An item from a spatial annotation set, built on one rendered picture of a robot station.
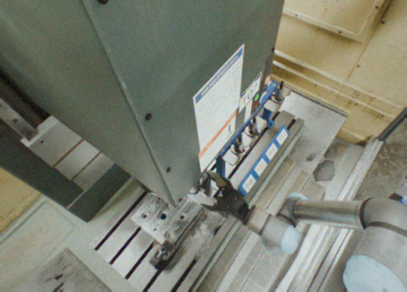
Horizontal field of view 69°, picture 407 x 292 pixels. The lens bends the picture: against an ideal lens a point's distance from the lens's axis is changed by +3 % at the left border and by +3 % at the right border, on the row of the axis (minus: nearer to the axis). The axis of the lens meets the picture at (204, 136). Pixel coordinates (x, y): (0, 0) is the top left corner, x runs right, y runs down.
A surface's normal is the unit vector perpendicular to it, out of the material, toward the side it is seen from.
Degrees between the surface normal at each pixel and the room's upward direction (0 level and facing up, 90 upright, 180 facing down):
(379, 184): 0
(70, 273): 24
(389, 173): 0
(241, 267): 8
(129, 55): 90
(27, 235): 0
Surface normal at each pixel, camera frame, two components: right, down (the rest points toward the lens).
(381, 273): -0.31, -0.61
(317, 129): -0.29, -0.18
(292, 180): 0.04, -0.60
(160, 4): 0.80, 0.50
